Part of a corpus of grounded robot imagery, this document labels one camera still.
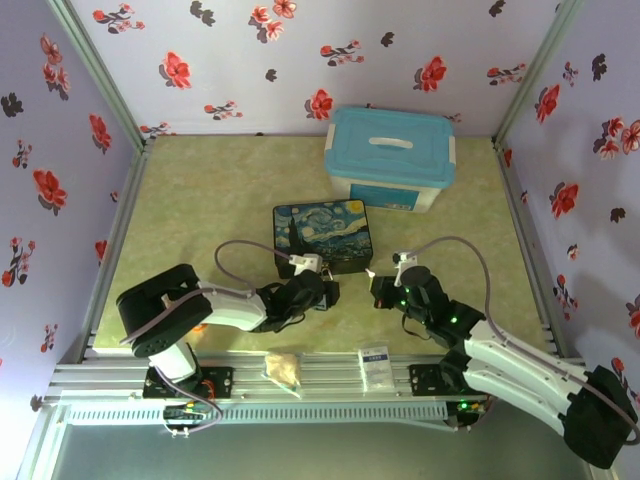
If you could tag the small metal padlock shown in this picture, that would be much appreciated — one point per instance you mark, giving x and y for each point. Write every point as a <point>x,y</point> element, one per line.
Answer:
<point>327,275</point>

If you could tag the small key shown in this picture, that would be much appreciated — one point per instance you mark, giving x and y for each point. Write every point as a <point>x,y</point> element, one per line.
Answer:
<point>370,273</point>

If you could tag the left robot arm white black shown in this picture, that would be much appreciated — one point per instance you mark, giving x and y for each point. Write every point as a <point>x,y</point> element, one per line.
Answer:
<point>231,311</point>

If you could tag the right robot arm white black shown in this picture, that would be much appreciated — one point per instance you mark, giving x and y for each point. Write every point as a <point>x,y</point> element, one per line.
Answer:
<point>520,372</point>

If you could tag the starry night print tin box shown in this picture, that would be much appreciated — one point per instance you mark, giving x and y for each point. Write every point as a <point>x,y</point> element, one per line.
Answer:
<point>323,231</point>

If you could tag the white paper packet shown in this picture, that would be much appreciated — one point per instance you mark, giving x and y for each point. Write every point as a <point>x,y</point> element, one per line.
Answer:
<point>376,369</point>

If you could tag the clear bag with beige contents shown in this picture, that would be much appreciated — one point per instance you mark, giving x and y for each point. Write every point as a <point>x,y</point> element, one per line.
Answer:
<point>283,369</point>

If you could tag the blue lidded plastic storage box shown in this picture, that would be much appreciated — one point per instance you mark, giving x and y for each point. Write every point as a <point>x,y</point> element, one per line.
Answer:
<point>390,150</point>

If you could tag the green circuit board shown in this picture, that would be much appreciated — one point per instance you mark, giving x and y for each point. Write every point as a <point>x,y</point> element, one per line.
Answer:
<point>186,414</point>

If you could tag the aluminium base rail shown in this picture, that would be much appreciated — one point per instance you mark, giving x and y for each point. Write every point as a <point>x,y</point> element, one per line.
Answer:
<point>320,382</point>

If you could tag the aluminium side rail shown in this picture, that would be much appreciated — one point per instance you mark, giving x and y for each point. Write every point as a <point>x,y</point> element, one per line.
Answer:
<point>530,245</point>
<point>116,240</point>

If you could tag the aluminium frame post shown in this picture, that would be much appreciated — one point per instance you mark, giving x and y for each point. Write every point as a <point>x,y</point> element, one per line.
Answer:
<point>537,70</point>
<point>95,70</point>

